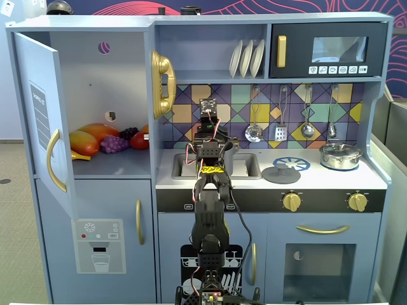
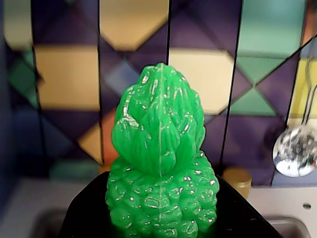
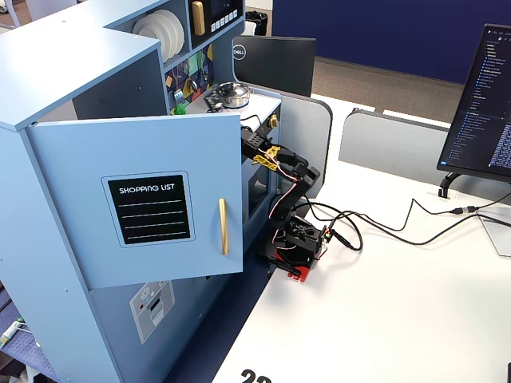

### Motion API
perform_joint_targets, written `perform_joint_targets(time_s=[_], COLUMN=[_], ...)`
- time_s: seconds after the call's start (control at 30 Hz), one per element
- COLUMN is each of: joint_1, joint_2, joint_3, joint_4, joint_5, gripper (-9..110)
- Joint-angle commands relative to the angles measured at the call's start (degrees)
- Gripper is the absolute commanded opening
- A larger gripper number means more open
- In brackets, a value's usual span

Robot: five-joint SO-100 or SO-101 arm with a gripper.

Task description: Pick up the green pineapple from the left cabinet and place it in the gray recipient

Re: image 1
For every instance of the blue toy kitchen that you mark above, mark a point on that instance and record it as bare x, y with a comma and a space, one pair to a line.
105, 197

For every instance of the gray desk divider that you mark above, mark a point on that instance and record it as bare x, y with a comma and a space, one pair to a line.
394, 190

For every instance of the small black cylinder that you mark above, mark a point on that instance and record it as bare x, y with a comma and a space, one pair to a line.
161, 10

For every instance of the orange yellow toy mango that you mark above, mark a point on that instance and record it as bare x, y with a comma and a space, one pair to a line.
83, 143

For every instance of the metal toy skimmer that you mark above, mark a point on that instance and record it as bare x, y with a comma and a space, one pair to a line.
254, 133

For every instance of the gold stove knob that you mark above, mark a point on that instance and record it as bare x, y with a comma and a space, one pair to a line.
292, 202
358, 202

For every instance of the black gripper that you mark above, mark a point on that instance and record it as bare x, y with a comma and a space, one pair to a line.
208, 121

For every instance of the small orange toy fruit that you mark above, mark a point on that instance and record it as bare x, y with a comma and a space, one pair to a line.
145, 128

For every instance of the slotted metal toy spatula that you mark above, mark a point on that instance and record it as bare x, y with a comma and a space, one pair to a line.
281, 132

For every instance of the black helmet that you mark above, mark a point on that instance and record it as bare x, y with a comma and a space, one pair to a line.
59, 8

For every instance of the small metal toy spoon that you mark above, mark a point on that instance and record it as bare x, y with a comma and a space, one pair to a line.
332, 130

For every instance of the purple toy grapes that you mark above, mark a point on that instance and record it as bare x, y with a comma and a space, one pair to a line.
114, 144

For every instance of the gray pot lid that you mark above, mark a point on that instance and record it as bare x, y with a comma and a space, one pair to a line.
281, 174

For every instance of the gold toy telephone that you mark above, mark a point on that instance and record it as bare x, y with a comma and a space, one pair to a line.
162, 82

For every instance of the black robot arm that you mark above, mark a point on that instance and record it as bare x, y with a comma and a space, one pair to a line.
210, 216

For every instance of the black round device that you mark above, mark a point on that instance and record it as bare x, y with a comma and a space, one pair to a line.
190, 10

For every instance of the yellow toy banana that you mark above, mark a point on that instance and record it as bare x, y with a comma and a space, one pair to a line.
79, 156

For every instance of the white toy plate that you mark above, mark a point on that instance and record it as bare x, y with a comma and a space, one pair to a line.
235, 60
257, 58
246, 59

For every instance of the blue shopping list cabinet door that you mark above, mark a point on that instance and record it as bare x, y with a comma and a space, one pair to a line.
41, 105

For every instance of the robot controller board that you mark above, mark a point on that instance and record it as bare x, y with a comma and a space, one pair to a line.
211, 298

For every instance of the round floor outlet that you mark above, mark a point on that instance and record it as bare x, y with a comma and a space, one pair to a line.
4, 181

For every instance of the white wall outlet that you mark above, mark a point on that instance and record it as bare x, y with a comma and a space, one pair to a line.
7, 8

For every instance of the orange red toy mango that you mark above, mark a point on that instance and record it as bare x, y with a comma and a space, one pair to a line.
101, 130

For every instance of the gray sink basin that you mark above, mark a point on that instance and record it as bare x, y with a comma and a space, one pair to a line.
251, 165

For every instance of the steel toy pot with lid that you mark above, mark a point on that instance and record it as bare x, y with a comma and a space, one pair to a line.
340, 157

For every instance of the dark toy microwave door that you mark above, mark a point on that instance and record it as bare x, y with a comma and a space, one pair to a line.
330, 51

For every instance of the dark toy grapes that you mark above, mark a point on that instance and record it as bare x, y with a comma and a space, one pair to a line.
128, 132

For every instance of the metal toy ladle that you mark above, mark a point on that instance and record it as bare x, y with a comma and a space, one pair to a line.
307, 130

